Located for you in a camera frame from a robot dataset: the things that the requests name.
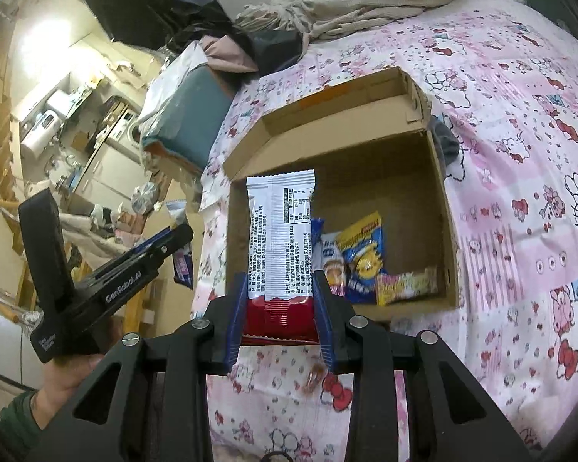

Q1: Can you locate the pink yellow cartoon snack packet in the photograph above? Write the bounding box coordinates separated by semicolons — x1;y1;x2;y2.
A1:
376;267;439;307

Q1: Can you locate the person's left forearm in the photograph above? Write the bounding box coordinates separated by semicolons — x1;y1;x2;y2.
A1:
0;389;47;462

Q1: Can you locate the white washing machine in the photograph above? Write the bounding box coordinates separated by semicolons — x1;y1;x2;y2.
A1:
118;110;146;156

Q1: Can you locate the small brown wrapped candy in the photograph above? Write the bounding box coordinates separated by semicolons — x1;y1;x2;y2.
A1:
302;365;327;395

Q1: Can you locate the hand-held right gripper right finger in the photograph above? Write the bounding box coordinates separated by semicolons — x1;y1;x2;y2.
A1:
312;269;533;462

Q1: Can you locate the person's left hand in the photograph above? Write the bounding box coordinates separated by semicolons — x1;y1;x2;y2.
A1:
41;352;108;430

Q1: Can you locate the beige kitchen cabinet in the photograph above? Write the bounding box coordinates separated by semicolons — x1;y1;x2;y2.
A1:
71;139;146;204

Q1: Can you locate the blue and white snack packet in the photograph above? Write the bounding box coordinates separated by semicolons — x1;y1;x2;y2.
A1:
311;216;346;296

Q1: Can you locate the pink cloth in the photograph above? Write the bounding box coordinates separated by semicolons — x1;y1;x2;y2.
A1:
201;33;262;74

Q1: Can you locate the knotted plastic bag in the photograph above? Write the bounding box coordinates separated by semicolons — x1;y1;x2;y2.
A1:
130;183;163;215

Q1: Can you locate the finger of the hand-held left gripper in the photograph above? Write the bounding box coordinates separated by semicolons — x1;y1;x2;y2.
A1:
124;228;180;261
146;223;195;271

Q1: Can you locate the brown cardboard box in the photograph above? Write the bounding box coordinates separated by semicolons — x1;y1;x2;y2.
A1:
222;66;461;329

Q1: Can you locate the white water heater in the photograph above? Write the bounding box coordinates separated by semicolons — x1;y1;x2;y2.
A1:
20;110;62;156

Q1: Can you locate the teal storage bin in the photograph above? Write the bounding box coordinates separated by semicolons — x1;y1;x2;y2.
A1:
139;65;233;156

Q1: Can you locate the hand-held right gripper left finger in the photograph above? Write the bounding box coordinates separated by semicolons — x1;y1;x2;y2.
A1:
26;272;247;462

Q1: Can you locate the blue and yellow snack packet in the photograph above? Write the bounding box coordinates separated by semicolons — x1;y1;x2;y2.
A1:
342;211;387;305

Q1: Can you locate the blue and white soft pack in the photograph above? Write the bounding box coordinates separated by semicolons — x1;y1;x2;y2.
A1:
172;241;196;290

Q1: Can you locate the black cloth heap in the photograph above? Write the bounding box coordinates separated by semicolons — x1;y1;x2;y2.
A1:
231;28;304;79

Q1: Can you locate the white and red snack packet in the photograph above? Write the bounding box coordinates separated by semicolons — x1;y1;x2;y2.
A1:
241;169;319;345

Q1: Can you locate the dark grey sock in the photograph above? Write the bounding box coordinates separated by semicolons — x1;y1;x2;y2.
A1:
430;118;461;165

